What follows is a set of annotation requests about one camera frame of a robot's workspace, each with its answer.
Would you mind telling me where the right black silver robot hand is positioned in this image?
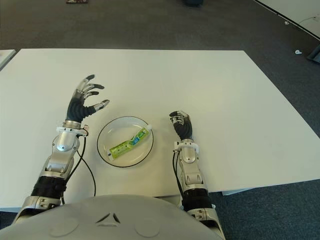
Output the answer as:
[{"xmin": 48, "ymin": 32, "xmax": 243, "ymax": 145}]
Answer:
[{"xmin": 168, "ymin": 109, "xmax": 195, "ymax": 141}]

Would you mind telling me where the dark blue floor object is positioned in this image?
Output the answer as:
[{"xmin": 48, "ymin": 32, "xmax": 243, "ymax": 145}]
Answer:
[{"xmin": 181, "ymin": 0, "xmax": 205, "ymax": 7}]

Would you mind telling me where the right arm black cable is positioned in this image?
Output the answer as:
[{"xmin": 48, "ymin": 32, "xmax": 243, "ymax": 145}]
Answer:
[{"xmin": 171, "ymin": 149, "xmax": 185, "ymax": 201}]

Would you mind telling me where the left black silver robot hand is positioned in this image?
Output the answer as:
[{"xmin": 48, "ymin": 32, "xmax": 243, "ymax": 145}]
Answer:
[{"xmin": 65, "ymin": 74, "xmax": 111, "ymax": 124}]

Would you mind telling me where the grey robot torso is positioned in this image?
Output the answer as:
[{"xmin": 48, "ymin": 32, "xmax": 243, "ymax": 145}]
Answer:
[{"xmin": 0, "ymin": 194, "xmax": 227, "ymax": 240}]

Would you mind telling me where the dark grey floor object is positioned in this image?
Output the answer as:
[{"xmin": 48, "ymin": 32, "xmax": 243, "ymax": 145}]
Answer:
[{"xmin": 306, "ymin": 44, "xmax": 320, "ymax": 63}]

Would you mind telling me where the green white toothpaste tube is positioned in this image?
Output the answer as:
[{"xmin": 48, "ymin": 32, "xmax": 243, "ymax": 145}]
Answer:
[{"xmin": 108, "ymin": 124, "xmax": 153, "ymax": 161}]

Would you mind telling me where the white plate with black rim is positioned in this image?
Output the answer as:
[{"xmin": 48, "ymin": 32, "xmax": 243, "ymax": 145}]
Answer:
[{"xmin": 96, "ymin": 115, "xmax": 155, "ymax": 168}]

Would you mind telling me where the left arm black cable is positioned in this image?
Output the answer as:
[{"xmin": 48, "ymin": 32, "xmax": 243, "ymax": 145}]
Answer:
[{"xmin": 61, "ymin": 136, "xmax": 97, "ymax": 206}]

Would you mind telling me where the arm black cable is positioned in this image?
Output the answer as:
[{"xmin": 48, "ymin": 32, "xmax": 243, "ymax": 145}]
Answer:
[
  {"xmin": 171, "ymin": 149, "xmax": 185, "ymax": 201},
  {"xmin": 61, "ymin": 136, "xmax": 97, "ymax": 206}
]

